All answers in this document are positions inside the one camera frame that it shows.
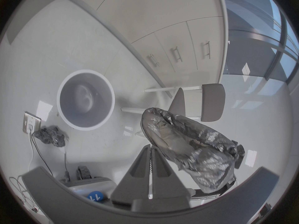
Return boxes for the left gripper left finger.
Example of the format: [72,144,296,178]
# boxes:
[110,144,152,207]

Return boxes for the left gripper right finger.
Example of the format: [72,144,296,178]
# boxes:
[151,145,191,207]

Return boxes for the black plastic bag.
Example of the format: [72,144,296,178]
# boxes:
[140,107,239,194]

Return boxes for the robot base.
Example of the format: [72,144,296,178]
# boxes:
[59,165,117,203]

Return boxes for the crumpled black plastic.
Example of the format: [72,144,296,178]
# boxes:
[32,126,69,148]

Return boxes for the white trash bin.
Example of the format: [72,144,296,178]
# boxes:
[57,70,115,131]

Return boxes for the grey chair with white legs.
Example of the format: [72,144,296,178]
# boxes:
[121,83,226,137]

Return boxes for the window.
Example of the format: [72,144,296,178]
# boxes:
[220,0,299,95]

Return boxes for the cream cabinet with drawers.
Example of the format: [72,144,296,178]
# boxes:
[62,0,228,95]

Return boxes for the black cable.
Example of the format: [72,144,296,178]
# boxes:
[31,132,55,177]
[63,148,70,182]

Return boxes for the white cable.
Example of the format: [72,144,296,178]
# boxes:
[27,125,35,172]

